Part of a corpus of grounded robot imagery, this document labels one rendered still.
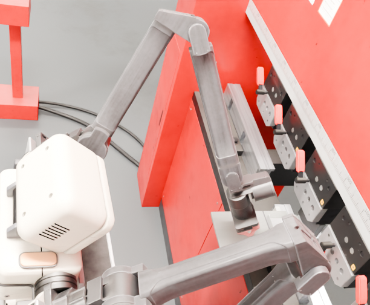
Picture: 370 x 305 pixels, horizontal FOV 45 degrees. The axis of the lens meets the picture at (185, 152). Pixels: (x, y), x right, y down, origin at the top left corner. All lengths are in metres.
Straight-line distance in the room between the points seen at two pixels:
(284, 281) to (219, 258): 0.15
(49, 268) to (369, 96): 0.82
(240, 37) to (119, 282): 1.28
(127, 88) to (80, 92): 2.21
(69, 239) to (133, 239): 1.57
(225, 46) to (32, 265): 1.28
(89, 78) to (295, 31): 2.18
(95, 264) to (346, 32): 0.88
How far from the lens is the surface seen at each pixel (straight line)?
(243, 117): 1.83
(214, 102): 1.10
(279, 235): 0.87
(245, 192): 1.20
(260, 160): 1.68
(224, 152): 1.14
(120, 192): 2.67
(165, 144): 2.24
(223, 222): 1.39
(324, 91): 1.31
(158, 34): 1.06
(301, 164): 1.32
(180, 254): 2.21
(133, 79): 1.08
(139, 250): 2.46
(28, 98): 3.02
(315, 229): 1.39
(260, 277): 1.48
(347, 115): 1.21
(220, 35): 1.89
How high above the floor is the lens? 2.07
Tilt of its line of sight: 44 degrees down
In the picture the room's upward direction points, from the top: 18 degrees clockwise
